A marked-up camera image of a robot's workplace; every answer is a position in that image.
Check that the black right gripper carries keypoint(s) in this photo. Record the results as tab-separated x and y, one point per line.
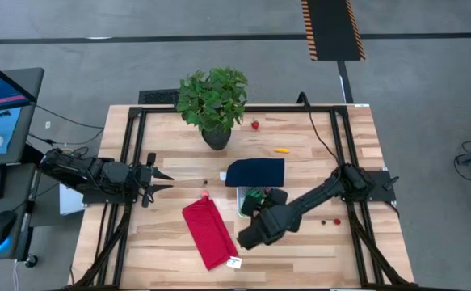
277	197

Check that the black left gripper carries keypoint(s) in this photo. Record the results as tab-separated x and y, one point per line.
142	178

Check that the white perforated plastic basket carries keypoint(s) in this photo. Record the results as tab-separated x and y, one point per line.
240	202

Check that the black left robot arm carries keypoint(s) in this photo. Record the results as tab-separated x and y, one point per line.
97	174

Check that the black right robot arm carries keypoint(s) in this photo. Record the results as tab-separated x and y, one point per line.
275	222

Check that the navy blue folded cloth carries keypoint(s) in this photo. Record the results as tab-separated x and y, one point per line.
255	172

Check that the small red toy berry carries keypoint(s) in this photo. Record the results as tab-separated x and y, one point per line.
337	221

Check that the red cloth napkin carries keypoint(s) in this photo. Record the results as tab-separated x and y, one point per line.
209	232

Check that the red toy strawberry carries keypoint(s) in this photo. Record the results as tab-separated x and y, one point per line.
255	125

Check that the white handwritten paper tag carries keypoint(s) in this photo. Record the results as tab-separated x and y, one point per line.
234	262

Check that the black floor grate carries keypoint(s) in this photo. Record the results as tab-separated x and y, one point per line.
156	97

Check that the white box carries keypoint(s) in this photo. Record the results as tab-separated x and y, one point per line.
71	202

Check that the green plant in black pot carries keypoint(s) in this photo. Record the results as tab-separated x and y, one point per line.
213	97

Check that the small white floor outlet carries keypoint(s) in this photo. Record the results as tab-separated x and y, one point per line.
47	125

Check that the black caster wheel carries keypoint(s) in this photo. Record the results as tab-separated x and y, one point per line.
31	261

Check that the grey computer cart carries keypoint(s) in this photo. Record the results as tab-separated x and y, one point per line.
33	81

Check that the black computer mouse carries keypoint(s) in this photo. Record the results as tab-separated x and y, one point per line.
0	228

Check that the black orange-striped floor mat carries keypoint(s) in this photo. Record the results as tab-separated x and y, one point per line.
332	28

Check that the black aluminium table frame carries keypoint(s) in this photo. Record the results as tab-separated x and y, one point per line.
283	109

